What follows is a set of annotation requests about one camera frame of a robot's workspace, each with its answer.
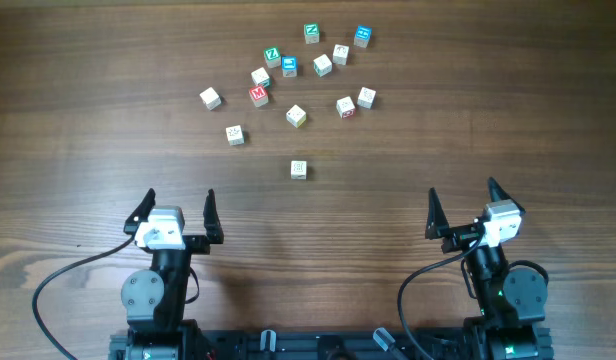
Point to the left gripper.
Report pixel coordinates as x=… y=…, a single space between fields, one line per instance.
x=199 y=246

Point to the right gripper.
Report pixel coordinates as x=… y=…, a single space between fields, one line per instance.
x=438 y=227

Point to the white block green E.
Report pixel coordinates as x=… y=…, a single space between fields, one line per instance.
x=235 y=135

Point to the plain white block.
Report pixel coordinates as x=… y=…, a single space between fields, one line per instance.
x=210 y=98

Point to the red M block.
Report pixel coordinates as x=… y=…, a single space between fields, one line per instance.
x=258 y=95

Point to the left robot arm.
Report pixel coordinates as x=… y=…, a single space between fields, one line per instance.
x=155 y=298

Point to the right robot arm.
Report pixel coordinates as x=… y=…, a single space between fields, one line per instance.
x=511 y=295

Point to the white block blue side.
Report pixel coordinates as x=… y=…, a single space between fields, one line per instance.
x=366 y=97

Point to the white block yellow side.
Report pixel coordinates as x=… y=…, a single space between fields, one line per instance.
x=296 y=116

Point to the white block red Q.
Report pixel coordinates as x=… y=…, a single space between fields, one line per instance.
x=345 y=107

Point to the white block teal side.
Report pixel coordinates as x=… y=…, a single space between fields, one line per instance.
x=260 y=77

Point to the green Z block left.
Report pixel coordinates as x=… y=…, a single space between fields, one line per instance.
x=272 y=57

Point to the green z block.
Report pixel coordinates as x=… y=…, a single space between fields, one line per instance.
x=272 y=57
x=311 y=33

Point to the blue block centre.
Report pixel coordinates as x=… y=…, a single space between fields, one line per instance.
x=289 y=66

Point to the white block red side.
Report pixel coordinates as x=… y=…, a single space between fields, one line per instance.
x=340 y=54

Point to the blue block far right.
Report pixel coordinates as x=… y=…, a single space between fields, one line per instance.
x=362 y=36

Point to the white block green side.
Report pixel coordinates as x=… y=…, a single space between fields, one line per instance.
x=322 y=65

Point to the green Z block far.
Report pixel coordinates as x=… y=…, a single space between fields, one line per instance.
x=311 y=33

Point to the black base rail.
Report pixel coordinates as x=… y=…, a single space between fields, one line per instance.
x=333 y=345

